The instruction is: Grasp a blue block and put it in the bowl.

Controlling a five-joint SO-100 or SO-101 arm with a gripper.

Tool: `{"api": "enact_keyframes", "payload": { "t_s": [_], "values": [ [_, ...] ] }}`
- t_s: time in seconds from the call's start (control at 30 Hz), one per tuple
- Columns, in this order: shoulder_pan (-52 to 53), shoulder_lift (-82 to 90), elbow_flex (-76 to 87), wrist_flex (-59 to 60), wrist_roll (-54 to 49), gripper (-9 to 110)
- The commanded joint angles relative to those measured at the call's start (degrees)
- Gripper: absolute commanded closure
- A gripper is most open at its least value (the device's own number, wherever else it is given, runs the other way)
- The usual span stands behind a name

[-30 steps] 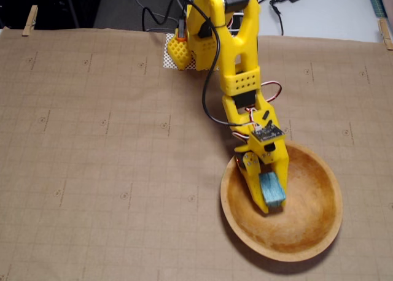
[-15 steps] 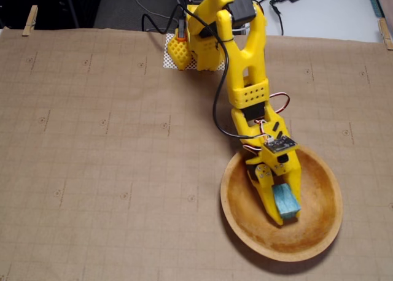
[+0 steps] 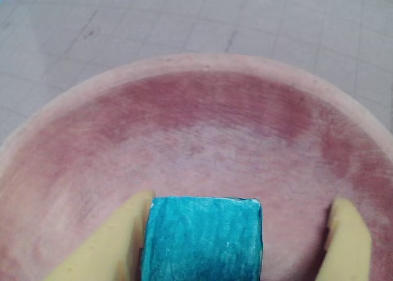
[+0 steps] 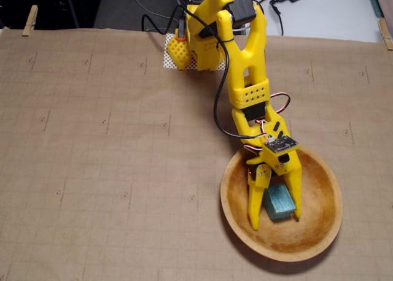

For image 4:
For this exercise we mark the yellow moving gripper finger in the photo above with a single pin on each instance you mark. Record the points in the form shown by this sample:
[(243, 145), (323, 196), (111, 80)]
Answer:
[(256, 201)]

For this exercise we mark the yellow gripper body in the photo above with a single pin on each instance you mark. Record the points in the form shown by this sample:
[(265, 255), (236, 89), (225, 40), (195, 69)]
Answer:
[(280, 167)]

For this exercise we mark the yellow fixed gripper finger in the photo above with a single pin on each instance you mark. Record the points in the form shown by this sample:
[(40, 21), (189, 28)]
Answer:
[(294, 192)]

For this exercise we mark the blue foam block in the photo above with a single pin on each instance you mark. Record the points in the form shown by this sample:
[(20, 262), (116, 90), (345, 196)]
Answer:
[(277, 202)]

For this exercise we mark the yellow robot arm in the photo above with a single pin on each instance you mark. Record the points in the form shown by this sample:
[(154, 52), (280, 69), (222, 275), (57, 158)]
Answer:
[(245, 57)]

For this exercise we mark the round wooden bowl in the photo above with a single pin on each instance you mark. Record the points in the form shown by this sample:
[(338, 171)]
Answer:
[(319, 207)]

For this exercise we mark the brown gridded paper mat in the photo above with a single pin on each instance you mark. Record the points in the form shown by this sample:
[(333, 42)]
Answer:
[(122, 201)]

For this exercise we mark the yellow waffle table clamp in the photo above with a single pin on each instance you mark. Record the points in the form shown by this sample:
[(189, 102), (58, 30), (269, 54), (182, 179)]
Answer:
[(179, 52)]

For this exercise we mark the white mesh pad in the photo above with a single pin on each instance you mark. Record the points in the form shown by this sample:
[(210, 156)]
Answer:
[(168, 61)]

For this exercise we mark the wooden clothespin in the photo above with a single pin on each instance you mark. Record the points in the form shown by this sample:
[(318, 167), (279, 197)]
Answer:
[(30, 20), (385, 34)]

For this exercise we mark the green cutting mat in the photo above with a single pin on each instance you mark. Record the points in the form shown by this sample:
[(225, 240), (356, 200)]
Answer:
[(373, 2)]

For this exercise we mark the dark grey desk pad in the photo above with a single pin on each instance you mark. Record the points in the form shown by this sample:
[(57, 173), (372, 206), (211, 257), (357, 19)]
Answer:
[(122, 11)]

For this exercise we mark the black gripper camera board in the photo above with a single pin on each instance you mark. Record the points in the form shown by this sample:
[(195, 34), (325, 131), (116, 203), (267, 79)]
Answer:
[(281, 144)]

